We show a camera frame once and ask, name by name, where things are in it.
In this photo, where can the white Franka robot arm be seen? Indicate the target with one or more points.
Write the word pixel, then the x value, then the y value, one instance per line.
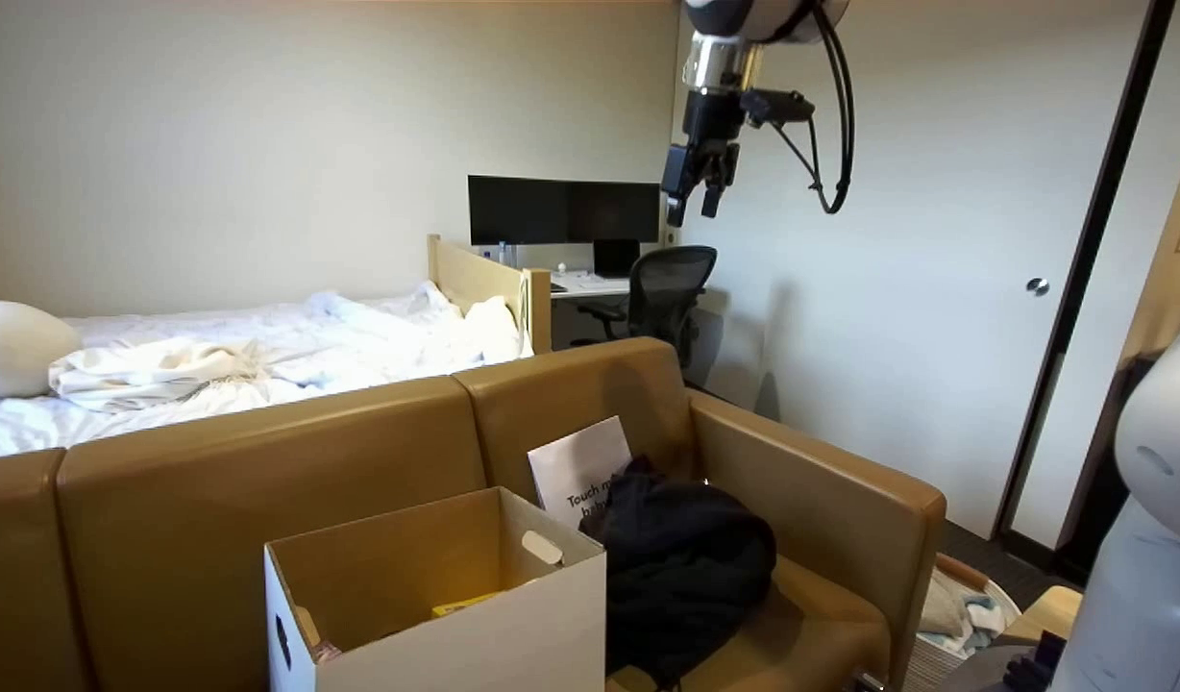
pixel 1167 514

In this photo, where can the round metal door knob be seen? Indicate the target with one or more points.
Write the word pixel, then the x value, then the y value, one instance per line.
pixel 1037 285

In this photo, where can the tan wooden wardrobe panel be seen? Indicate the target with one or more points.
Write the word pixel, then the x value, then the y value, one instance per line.
pixel 1170 257

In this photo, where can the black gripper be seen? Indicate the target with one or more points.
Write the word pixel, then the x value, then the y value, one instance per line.
pixel 712 130

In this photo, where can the white touch me baby sign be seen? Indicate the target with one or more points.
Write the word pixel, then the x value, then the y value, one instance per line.
pixel 576 467

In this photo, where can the black computer monitor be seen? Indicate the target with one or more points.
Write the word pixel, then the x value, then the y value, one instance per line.
pixel 550 212

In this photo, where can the white bed mattress sheet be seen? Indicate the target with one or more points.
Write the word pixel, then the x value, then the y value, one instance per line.
pixel 24 430

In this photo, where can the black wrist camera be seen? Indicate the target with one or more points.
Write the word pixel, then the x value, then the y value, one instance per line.
pixel 780 108

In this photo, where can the white paper bag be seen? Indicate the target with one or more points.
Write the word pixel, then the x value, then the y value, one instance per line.
pixel 960 617

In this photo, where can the tan leather couch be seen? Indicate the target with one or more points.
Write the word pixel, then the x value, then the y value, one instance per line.
pixel 230 514

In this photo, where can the dark navy hoodie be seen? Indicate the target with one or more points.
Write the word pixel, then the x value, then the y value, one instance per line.
pixel 680 562

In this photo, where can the tan cardboard piece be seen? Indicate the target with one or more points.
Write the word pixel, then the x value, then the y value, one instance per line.
pixel 1045 613

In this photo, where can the black mesh office chair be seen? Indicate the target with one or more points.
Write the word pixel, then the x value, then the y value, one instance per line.
pixel 667 291

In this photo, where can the white cardboard box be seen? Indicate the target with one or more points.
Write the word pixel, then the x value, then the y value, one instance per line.
pixel 512 639

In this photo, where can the white pillow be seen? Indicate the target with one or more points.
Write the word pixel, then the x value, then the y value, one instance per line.
pixel 16 348

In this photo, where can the white desk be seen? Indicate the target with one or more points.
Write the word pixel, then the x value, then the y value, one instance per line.
pixel 584 291

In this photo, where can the crumpled white blanket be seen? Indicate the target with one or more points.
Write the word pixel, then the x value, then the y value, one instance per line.
pixel 230 366

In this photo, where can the dark door frame strip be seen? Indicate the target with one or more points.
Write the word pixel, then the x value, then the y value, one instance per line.
pixel 1081 257

